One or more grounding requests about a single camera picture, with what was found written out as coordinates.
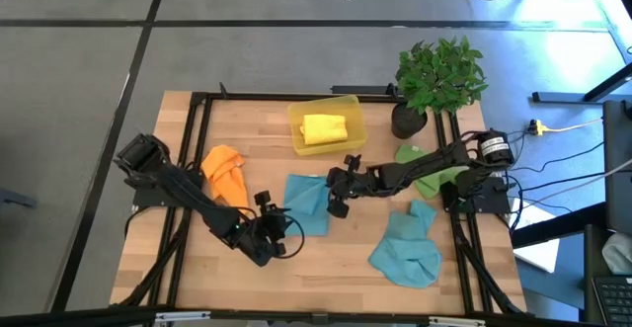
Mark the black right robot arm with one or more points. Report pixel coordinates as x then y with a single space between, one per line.
424 166

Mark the green plant in black pot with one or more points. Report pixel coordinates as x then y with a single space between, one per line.
439 80

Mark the pale grey cloth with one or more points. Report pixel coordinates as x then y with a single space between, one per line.
619 253

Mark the orange microfiber towel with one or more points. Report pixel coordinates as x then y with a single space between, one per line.
222 169

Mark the green microfiber towel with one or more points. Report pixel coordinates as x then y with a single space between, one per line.
437 186

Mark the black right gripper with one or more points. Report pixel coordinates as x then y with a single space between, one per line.
353 184

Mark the black keyboard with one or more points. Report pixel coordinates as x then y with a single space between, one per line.
614 297

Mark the dark grey monitor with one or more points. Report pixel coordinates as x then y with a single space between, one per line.
617 169

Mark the yellow microfiber towel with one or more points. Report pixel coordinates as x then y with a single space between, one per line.
323 129

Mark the black side desk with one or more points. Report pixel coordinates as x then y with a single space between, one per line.
590 268

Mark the yellow translucent plastic bin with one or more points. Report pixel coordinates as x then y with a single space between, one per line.
358 119

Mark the large teal microfiber towel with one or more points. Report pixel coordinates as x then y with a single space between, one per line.
306 203

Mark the crumpled teal microfiber towel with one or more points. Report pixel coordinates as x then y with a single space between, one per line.
405 253

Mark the black desk leg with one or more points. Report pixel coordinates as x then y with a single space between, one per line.
558 97

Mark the black rail with silver brackets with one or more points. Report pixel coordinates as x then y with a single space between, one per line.
316 318

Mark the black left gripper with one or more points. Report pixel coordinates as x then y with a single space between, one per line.
269 238

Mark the dark grey floor object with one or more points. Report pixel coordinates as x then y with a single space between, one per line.
15 198

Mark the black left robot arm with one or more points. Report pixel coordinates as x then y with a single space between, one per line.
187 193

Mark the black aluminium table frame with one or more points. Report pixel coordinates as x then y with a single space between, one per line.
247 96

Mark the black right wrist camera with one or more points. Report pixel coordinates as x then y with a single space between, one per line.
338 208

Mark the white box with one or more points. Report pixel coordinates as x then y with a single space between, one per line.
538 253

